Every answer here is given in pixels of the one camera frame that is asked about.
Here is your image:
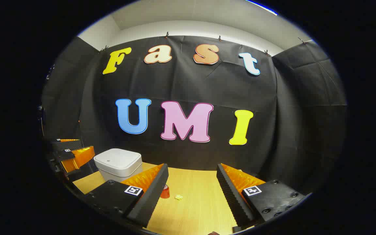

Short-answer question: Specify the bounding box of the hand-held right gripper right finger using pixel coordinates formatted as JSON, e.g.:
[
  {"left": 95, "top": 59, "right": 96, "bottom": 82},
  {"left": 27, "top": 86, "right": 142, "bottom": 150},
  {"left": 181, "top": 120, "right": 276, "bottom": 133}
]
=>
[{"left": 216, "top": 163, "right": 306, "bottom": 233}]

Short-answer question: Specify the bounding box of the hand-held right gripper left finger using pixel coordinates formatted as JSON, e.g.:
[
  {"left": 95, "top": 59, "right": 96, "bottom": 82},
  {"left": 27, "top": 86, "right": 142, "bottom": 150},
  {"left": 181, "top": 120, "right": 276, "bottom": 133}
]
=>
[{"left": 84, "top": 163, "right": 169, "bottom": 228}]

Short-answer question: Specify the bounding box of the white desktop garbage bin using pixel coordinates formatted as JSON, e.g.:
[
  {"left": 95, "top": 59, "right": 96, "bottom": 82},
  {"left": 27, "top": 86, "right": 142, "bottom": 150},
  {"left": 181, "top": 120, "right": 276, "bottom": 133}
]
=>
[{"left": 93, "top": 149, "right": 143, "bottom": 182}]

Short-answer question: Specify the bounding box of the wooden desktop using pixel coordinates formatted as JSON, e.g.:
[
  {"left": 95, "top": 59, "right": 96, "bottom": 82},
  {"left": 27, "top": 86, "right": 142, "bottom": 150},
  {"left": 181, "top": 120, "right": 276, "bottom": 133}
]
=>
[{"left": 73, "top": 162, "right": 267, "bottom": 235}]

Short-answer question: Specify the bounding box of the black backdrop cloth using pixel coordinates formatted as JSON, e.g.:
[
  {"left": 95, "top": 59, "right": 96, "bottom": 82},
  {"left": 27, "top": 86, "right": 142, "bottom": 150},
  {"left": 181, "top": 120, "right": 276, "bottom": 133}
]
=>
[{"left": 41, "top": 35, "right": 348, "bottom": 196}]

